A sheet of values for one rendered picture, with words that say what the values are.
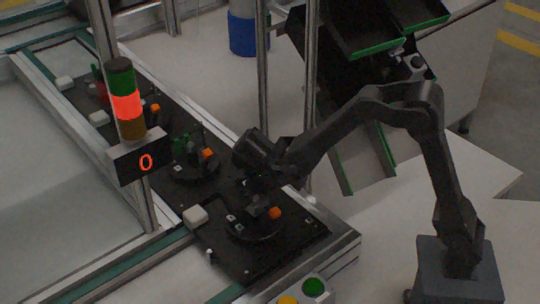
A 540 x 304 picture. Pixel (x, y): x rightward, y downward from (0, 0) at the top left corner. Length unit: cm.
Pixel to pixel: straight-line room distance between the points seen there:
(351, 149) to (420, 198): 29
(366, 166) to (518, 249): 42
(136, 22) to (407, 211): 132
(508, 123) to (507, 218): 188
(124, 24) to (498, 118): 215
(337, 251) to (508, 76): 273
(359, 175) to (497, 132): 203
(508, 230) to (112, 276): 96
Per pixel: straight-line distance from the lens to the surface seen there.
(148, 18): 229
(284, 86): 190
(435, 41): 247
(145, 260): 128
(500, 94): 362
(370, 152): 136
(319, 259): 122
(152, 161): 111
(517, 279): 142
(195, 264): 128
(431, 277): 110
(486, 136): 325
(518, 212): 157
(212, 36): 223
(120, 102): 102
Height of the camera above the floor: 191
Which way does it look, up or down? 40 degrees down
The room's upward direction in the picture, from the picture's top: 2 degrees counter-clockwise
